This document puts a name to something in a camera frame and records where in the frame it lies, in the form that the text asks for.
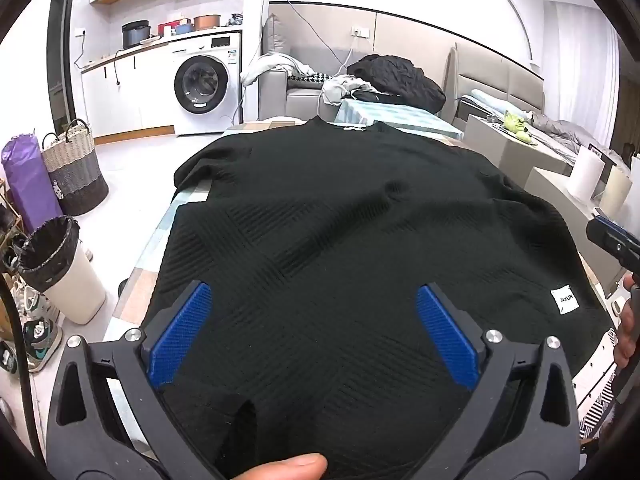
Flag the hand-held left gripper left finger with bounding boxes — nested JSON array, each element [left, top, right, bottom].
[[46, 280, 226, 480]]

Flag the sneakers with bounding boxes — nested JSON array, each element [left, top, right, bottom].
[[15, 280, 63, 373]]

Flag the white garment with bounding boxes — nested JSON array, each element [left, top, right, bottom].
[[240, 52, 316, 86]]

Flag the white washing machine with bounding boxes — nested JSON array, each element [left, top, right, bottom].
[[167, 32, 244, 136]]

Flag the checked tablecloth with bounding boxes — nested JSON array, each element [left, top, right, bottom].
[[102, 115, 621, 411]]

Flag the white paper roll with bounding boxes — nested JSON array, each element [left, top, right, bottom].
[[567, 147, 608, 200]]

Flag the woven laundry basket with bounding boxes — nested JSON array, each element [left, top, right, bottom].
[[41, 119, 110, 217]]

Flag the beige padded headboard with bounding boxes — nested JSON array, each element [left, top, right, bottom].
[[452, 42, 546, 121]]

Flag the grey duvet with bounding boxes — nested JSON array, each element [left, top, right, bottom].
[[530, 112, 621, 161]]

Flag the black quilted jacket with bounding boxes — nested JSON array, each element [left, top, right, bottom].
[[346, 54, 447, 111]]

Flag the light blue pillow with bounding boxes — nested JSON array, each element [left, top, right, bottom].
[[472, 89, 521, 111]]

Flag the black cooking pot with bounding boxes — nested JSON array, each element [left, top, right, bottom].
[[121, 20, 152, 50]]

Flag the grey sofa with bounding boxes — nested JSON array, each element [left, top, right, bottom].
[[257, 12, 351, 122]]

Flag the purple rolled mat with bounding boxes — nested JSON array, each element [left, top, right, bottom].
[[1, 134, 63, 233]]

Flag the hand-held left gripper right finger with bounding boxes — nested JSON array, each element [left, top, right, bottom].
[[400, 281, 583, 480]]

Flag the black knit sweater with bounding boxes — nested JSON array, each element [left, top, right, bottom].
[[141, 116, 626, 480]]

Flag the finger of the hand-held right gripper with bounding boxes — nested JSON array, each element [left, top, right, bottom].
[[586, 214, 640, 273]]

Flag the person's right hand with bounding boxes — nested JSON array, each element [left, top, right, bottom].
[[614, 275, 637, 371]]

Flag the teal checkered blanket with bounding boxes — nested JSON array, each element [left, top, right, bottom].
[[337, 99, 463, 138]]

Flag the white trash bin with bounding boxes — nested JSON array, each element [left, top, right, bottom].
[[17, 216, 107, 326]]

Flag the grey and white clothes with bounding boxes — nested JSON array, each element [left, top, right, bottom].
[[320, 74, 381, 106]]

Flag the black white striped cloth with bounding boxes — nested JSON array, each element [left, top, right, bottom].
[[575, 330, 617, 436]]

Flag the person's left hand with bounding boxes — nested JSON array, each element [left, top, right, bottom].
[[235, 452, 328, 480]]

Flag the white kitchen base cabinets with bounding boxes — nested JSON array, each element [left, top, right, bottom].
[[80, 42, 176, 138]]

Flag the cream cylinder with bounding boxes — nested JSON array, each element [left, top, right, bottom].
[[598, 165, 633, 218]]

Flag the tall beige box table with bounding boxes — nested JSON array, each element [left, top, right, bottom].
[[462, 114, 576, 186]]

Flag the white curtain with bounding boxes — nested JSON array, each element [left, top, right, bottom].
[[542, 0, 621, 151]]

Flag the dark door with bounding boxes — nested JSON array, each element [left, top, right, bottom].
[[47, 0, 81, 131]]

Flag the green plush toy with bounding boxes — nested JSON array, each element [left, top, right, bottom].
[[502, 111, 533, 143]]

